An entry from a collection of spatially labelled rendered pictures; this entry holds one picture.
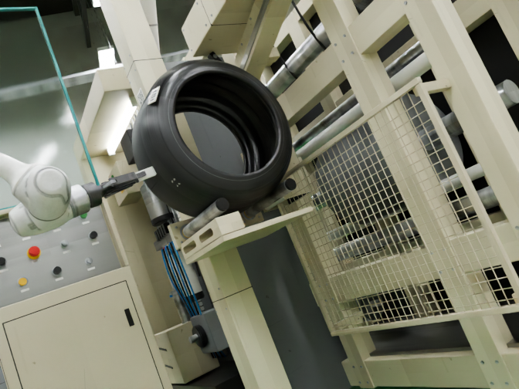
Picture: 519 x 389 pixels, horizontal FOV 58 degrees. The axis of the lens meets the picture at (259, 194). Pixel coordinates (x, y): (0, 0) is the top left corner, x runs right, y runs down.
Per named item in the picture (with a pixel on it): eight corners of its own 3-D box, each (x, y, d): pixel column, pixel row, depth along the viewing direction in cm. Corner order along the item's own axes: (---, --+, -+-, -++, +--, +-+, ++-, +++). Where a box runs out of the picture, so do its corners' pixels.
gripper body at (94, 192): (81, 181, 139) (110, 170, 144) (77, 191, 146) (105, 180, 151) (93, 204, 139) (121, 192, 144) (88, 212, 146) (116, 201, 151)
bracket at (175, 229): (175, 250, 177) (167, 226, 178) (261, 221, 198) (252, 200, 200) (178, 248, 174) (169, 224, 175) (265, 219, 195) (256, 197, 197)
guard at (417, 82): (331, 336, 198) (269, 184, 209) (334, 334, 199) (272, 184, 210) (530, 310, 123) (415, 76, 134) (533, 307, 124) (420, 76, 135)
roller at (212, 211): (191, 226, 180) (194, 237, 179) (181, 227, 178) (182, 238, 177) (228, 196, 151) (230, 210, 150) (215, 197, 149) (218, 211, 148)
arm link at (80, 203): (58, 196, 143) (77, 188, 147) (72, 221, 143) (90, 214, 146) (61, 185, 136) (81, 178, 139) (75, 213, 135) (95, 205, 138)
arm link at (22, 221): (72, 225, 143) (77, 211, 132) (20, 248, 134) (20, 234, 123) (56, 195, 144) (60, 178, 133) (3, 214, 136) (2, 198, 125)
